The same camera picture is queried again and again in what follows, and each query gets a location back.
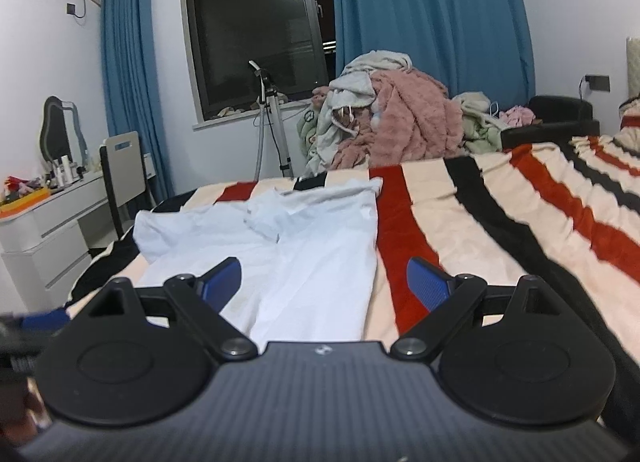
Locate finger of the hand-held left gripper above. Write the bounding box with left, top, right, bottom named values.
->
left=19, top=309, right=69, bottom=333

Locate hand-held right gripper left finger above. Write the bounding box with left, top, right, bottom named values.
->
left=80, top=257, right=259, bottom=361

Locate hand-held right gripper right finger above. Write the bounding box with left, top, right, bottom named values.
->
left=391, top=257, right=567, bottom=361

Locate white shirt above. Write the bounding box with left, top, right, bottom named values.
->
left=133, top=176, right=385, bottom=344

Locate white dressing table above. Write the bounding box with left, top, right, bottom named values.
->
left=0, top=169, right=120, bottom=304

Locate striped red black cream blanket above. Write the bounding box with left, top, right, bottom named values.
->
left=64, top=135, right=640, bottom=438

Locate orange tray with clutter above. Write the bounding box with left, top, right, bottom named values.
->
left=0, top=173, right=53, bottom=217

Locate white backed chair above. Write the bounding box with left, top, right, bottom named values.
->
left=98, top=129, right=152, bottom=239

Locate group of cosmetic bottles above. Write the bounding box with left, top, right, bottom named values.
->
left=46, top=154, right=86, bottom=189

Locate pale green printed blanket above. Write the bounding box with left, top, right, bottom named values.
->
left=296, top=106, right=337, bottom=177

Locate pale green cloth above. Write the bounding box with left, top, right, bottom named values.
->
left=452, top=91, right=507, bottom=157

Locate pink fluffy blanket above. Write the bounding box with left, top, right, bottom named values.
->
left=312, top=68, right=467, bottom=172

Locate garment steamer stand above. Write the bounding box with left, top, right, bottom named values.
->
left=247, top=60, right=297, bottom=182

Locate wavy framed vanity mirror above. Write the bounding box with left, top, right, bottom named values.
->
left=39, top=96, right=89, bottom=166

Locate small pink cloth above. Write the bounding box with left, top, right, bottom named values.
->
left=499, top=106, right=537, bottom=129

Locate white hooded garment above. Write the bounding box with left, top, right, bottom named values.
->
left=320, top=49, right=417, bottom=145

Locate black armchair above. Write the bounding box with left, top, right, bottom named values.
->
left=500, top=94, right=602, bottom=151

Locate narrow blue curtain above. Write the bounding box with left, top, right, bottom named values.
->
left=99, top=0, right=177, bottom=207

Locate dark framed window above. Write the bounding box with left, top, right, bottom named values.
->
left=178, top=0, right=337, bottom=131

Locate striped pillow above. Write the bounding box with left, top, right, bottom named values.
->
left=617, top=96, right=640, bottom=144

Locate wide blue curtain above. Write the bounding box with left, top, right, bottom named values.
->
left=322, top=0, right=537, bottom=104

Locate black wall socket with charger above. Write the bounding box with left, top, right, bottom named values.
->
left=579, top=74, right=613, bottom=99

